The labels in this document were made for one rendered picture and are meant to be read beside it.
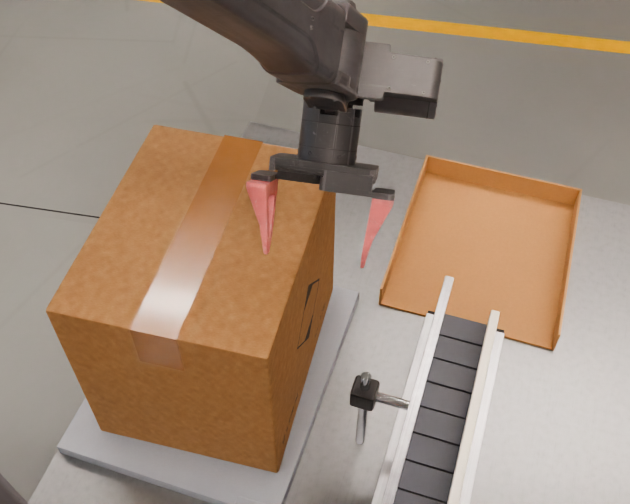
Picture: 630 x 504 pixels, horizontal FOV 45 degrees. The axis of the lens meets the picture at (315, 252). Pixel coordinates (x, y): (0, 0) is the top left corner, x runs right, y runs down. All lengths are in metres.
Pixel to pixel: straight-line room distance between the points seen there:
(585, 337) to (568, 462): 0.20
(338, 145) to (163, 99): 2.16
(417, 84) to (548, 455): 0.56
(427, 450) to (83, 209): 1.74
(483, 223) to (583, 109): 1.68
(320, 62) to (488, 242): 0.70
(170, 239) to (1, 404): 1.35
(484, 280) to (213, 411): 0.50
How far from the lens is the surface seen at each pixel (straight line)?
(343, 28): 0.64
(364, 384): 0.90
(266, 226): 0.75
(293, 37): 0.57
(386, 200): 0.72
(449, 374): 1.04
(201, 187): 0.91
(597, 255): 1.29
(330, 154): 0.72
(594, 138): 2.81
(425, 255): 1.22
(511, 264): 1.23
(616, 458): 1.10
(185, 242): 0.86
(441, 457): 0.98
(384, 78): 0.70
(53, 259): 2.40
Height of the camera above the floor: 1.76
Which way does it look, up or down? 50 degrees down
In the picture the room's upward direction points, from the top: straight up
